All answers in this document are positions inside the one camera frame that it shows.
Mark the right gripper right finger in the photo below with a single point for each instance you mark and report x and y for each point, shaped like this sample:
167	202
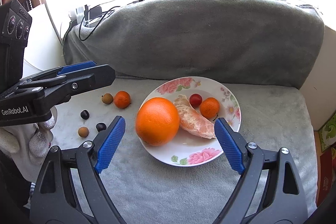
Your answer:
283	199

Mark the small cherry tomato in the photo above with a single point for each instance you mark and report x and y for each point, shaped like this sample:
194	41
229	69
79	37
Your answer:
195	100

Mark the small tangerine on sofa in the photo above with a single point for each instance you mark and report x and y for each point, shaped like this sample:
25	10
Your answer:
122	99

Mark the grey sofa seat cover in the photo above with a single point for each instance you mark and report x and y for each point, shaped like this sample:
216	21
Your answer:
145	190

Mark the brown longan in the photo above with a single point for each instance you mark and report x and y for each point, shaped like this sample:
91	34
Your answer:
107	98
83	132

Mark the dark grape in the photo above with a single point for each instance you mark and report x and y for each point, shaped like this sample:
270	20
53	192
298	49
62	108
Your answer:
100	127
84	114

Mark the large orange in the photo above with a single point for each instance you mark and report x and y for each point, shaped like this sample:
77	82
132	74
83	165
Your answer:
157	121

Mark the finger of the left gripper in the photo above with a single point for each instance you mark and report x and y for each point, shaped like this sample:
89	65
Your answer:
62	70
79	82

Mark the dark grape upper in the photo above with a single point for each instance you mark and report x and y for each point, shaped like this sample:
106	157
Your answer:
84	114

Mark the black power adapter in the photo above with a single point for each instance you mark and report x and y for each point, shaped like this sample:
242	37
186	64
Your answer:
95	12

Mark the dark grape lower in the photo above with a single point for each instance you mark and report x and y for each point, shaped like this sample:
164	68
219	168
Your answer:
100	127

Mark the white power strip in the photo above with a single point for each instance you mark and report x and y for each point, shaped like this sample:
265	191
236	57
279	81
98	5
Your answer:
80	14

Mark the small tangerine on plate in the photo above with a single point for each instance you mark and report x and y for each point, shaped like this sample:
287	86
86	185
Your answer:
209	108

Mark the peeled pomelo segment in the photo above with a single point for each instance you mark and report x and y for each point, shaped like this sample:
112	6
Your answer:
191	121

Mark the grey sofa back cushion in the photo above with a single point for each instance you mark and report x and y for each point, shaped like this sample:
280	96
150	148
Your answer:
261	42

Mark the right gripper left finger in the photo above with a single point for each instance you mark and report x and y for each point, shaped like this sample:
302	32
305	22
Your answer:
55	200

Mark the white gloved left hand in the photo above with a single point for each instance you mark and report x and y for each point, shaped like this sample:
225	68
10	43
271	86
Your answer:
28	145

